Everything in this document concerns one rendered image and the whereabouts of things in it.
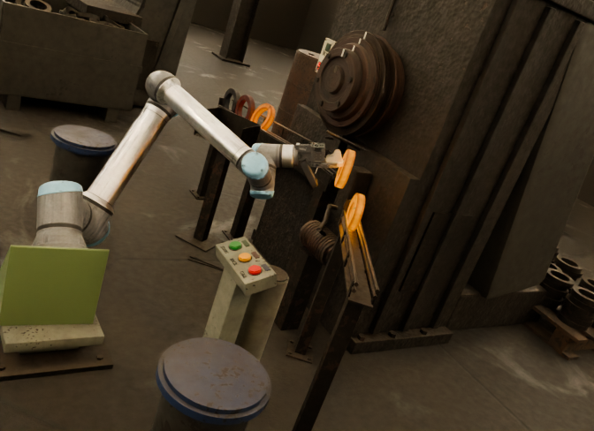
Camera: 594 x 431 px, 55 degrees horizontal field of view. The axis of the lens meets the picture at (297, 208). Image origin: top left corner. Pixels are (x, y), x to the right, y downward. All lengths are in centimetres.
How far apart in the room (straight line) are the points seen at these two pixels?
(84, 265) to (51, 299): 16
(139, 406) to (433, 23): 188
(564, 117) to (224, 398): 207
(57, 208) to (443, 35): 163
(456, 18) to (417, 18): 22
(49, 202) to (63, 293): 32
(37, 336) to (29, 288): 17
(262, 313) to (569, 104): 174
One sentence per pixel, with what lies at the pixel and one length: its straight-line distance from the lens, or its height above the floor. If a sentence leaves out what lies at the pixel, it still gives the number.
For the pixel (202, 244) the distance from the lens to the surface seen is 320.
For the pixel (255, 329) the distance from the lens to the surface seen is 207.
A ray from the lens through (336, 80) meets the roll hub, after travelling 257.
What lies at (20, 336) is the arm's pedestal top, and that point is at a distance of 215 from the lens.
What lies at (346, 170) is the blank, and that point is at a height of 88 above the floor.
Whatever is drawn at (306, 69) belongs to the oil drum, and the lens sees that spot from 552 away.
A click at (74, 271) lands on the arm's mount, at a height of 34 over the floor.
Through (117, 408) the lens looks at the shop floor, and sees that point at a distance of 211.
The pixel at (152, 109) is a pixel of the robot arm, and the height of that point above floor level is 82.
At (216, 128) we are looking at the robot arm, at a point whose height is 88.
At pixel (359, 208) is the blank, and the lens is 222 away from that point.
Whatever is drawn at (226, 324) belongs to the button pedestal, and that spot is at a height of 38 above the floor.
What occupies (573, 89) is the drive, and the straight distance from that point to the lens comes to 293.
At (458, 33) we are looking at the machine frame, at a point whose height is 146.
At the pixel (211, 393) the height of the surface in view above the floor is 43.
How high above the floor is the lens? 144
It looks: 20 degrees down
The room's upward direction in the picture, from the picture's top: 19 degrees clockwise
